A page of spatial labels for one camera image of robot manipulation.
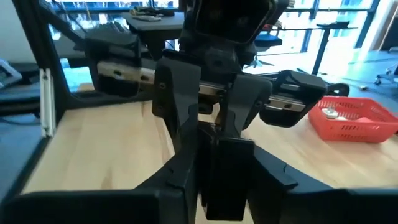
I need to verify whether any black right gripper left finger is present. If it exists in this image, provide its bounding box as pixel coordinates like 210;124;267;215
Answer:
0;126;202;224

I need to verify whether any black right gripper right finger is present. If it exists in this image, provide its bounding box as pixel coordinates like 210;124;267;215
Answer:
248;145;398;224

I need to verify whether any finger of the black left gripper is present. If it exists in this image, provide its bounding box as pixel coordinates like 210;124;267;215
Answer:
151;57;203;147
221;74;274;139

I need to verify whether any red plastic mesh basket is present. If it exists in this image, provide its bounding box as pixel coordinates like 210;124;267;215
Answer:
307;95;398;144

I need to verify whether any black plastic box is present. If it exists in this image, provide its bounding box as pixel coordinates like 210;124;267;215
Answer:
198;124;256;222

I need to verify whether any white wall charger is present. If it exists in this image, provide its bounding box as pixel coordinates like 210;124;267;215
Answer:
321;106;340;120

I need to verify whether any blue office chair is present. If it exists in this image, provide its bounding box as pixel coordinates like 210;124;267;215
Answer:
254;32;283;69

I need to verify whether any black standing desk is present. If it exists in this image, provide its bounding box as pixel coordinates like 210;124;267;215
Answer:
310;21;359;76

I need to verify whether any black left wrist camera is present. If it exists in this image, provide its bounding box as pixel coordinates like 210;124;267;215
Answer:
185;0;280;45

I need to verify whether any silver frame bracket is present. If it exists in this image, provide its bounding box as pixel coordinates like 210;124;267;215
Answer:
39;68;57;138

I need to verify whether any black left wrist camera cable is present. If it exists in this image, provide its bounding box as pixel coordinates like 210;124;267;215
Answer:
325;82;351;98

